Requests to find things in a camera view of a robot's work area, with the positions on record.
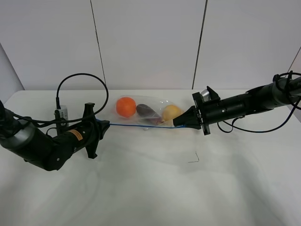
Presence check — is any clear zip bag blue zipper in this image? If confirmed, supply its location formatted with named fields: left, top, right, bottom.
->
left=103, top=94, right=189, bottom=132

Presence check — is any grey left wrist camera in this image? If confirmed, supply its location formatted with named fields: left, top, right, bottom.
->
left=54, top=105, right=69, bottom=135

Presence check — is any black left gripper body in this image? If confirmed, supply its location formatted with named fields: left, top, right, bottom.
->
left=83, top=103, right=100, bottom=159

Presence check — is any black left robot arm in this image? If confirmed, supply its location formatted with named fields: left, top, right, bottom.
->
left=0, top=106, right=110, bottom=171

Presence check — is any orange fruit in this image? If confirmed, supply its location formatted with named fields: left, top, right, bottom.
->
left=116, top=97, right=136, bottom=118

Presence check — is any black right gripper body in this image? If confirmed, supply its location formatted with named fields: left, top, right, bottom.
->
left=192, top=86, right=221, bottom=135

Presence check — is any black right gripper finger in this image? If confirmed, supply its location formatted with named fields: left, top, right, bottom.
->
left=175, top=123, right=202, bottom=130
left=173, top=106, right=199, bottom=125

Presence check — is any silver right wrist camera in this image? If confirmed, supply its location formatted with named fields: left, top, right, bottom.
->
left=200, top=89, right=211, bottom=102

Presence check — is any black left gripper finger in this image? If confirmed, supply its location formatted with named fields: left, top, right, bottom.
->
left=96, top=119, right=110, bottom=127
left=98, top=124, right=110, bottom=141

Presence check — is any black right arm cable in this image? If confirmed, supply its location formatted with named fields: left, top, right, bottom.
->
left=216, top=70, right=301, bottom=134

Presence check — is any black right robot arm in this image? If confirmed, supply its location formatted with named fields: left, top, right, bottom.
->
left=173, top=71, right=301, bottom=135

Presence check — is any purple eggplant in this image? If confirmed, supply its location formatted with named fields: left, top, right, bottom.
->
left=136, top=104, right=164, bottom=126

